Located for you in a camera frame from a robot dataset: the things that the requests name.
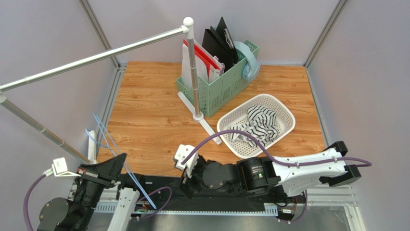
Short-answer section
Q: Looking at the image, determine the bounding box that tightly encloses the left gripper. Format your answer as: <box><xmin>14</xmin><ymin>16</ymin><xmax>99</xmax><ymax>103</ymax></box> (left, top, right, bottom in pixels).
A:
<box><xmin>73</xmin><ymin>152</ymin><xmax>127</xmax><ymax>230</ymax></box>

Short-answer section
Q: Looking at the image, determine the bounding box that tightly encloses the blue wire hanger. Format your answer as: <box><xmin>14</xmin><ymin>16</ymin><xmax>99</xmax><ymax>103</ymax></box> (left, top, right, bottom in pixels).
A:
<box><xmin>85</xmin><ymin>113</ymin><xmax>157</xmax><ymax>209</ymax></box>

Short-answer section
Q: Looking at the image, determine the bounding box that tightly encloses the black white striped tank top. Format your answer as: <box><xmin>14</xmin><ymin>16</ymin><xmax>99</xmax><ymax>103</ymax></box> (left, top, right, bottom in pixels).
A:
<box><xmin>229</xmin><ymin>105</ymin><xmax>279</xmax><ymax>145</ymax></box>

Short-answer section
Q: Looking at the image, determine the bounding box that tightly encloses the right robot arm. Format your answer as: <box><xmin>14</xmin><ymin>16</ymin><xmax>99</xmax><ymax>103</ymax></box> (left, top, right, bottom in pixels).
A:
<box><xmin>174</xmin><ymin>141</ymin><xmax>361</xmax><ymax>200</ymax></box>

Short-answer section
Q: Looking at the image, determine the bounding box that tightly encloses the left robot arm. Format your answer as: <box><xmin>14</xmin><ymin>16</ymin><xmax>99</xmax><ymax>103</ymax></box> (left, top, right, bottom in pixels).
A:
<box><xmin>37</xmin><ymin>153</ymin><xmax>140</xmax><ymax>231</ymax></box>

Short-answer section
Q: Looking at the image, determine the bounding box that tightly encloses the green plastic file basket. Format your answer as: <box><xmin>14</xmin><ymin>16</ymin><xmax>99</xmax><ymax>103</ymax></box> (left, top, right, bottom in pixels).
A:
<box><xmin>176</xmin><ymin>40</ymin><xmax>259</xmax><ymax>117</ymax></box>

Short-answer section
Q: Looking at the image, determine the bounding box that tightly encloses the white perforated plastic basket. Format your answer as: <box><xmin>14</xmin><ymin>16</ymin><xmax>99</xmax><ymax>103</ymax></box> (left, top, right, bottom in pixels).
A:
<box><xmin>217</xmin><ymin>94</ymin><xmax>295</xmax><ymax>159</ymax></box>

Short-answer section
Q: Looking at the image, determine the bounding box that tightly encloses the white document folder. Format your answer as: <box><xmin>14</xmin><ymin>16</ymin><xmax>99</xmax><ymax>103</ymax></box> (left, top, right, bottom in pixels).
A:
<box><xmin>181</xmin><ymin>39</ymin><xmax>221</xmax><ymax>89</ymax></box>

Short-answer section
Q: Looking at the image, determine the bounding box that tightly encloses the red folder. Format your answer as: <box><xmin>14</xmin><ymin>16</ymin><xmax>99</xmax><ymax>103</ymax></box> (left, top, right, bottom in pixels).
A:
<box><xmin>194</xmin><ymin>40</ymin><xmax>224</xmax><ymax>73</ymax></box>

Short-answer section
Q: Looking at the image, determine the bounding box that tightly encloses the black folder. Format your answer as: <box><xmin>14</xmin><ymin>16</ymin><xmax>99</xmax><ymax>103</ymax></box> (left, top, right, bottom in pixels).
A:
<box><xmin>202</xmin><ymin>29</ymin><xmax>234</xmax><ymax>72</ymax></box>

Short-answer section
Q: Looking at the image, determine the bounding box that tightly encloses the black clipboard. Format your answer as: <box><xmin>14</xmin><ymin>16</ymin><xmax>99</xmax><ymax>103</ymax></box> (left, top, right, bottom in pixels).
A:
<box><xmin>210</xmin><ymin>17</ymin><xmax>239</xmax><ymax>64</ymax></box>

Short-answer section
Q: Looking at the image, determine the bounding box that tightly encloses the silver clothes rack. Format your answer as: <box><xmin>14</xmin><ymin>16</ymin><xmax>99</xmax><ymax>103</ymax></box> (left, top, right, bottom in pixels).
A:
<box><xmin>0</xmin><ymin>17</ymin><xmax>215</xmax><ymax>164</ymax></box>

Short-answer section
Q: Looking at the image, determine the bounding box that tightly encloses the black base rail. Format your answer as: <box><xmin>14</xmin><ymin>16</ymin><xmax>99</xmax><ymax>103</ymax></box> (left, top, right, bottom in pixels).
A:
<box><xmin>68</xmin><ymin>175</ymin><xmax>307</xmax><ymax>216</ymax></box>

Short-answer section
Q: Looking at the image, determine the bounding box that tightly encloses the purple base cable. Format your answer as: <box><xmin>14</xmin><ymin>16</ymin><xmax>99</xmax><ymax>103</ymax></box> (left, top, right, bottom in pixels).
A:
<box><xmin>129</xmin><ymin>186</ymin><xmax>173</xmax><ymax>219</ymax></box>

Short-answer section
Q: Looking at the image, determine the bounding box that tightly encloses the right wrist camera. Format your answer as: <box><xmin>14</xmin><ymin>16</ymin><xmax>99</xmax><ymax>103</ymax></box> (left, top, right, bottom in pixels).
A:
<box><xmin>173</xmin><ymin>144</ymin><xmax>199</xmax><ymax>178</ymax></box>

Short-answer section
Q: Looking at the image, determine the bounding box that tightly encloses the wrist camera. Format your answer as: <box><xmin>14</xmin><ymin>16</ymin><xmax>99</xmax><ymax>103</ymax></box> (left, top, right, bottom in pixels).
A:
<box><xmin>173</xmin><ymin>144</ymin><xmax>199</xmax><ymax>178</ymax></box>
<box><xmin>42</xmin><ymin>157</ymin><xmax>80</xmax><ymax>177</ymax></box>

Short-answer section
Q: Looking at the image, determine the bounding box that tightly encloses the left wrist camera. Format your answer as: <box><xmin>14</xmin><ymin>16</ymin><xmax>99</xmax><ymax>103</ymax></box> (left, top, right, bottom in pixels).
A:
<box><xmin>42</xmin><ymin>157</ymin><xmax>80</xmax><ymax>177</ymax></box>

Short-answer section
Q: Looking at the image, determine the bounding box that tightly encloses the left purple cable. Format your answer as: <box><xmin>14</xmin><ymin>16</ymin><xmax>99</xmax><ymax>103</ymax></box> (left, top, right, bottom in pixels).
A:
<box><xmin>23</xmin><ymin>174</ymin><xmax>47</xmax><ymax>231</ymax></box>

